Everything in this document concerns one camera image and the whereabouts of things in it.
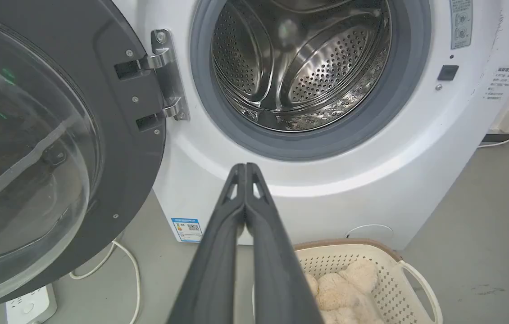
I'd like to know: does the white power strip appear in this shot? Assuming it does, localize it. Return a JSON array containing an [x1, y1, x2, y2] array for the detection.
[[5, 283, 58, 324]]

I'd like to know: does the dark grey washing machine door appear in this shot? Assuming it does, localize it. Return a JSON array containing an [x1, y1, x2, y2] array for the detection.
[[0, 0, 167, 313]]

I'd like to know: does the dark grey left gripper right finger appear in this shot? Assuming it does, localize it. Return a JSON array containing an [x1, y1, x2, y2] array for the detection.
[[245, 162, 325, 324]]

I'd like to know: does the cream perforated laundry basket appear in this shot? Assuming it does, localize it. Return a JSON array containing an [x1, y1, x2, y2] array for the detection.
[[252, 239, 443, 324]]

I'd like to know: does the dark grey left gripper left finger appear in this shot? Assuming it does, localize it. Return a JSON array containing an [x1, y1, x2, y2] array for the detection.
[[167, 163, 247, 324]]

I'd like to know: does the cream plush teddy bear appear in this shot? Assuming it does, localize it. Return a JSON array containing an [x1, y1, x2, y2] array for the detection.
[[304, 258, 385, 324]]

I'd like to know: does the white front-load washing machine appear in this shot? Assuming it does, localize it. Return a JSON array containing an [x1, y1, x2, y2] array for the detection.
[[111, 0, 509, 251]]

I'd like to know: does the white power cable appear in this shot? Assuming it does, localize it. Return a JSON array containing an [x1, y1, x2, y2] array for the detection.
[[69, 240, 141, 324]]

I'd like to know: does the white thin wall cable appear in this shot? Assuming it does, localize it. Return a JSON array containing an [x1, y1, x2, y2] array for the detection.
[[477, 130, 509, 149]]

